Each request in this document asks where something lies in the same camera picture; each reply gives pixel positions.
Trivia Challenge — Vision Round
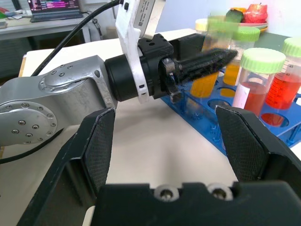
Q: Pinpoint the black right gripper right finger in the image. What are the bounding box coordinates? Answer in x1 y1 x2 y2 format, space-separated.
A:
215 105 301 186

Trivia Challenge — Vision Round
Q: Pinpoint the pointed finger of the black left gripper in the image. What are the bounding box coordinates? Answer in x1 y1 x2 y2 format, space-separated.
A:
169 33 207 61
175 48 238 83

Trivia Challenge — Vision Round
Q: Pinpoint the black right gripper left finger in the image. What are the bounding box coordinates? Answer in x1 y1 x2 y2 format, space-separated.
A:
16 107 116 226

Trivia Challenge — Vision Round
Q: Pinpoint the green-capped tube with orange liquid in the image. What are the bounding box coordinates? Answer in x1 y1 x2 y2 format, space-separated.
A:
221 26 261 97
190 15 239 99

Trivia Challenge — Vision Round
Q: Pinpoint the yellow-capped test tube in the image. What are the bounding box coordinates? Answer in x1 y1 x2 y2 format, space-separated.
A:
194 18 210 36

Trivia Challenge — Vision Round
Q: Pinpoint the blue test tube rack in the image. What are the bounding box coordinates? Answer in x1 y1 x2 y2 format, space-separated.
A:
161 70 301 156

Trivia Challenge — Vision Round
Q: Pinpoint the green toy vegetable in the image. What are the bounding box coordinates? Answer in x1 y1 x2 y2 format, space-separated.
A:
226 9 244 23

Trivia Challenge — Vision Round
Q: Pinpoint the green-capped red tube, white label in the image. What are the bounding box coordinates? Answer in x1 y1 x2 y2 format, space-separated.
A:
232 48 286 117

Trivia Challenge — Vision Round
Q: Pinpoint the pink and green plate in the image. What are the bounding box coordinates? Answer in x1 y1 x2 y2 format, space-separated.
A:
237 20 269 32

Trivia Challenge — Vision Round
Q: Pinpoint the green-capped tube with red liquid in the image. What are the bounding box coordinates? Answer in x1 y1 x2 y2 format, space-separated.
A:
265 37 301 111

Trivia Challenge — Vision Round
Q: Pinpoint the red toy fruit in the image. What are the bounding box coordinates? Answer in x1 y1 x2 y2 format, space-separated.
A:
243 3 269 24

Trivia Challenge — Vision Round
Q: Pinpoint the dark laptop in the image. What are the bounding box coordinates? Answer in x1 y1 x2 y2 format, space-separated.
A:
27 0 84 23

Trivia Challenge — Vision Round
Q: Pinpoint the grey background desk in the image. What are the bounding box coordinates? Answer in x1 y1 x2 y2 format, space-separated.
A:
0 10 95 40

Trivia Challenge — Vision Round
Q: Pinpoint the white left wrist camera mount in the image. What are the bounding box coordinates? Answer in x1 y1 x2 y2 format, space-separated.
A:
114 0 166 105

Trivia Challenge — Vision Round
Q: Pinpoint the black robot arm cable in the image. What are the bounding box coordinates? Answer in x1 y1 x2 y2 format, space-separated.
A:
0 0 125 165

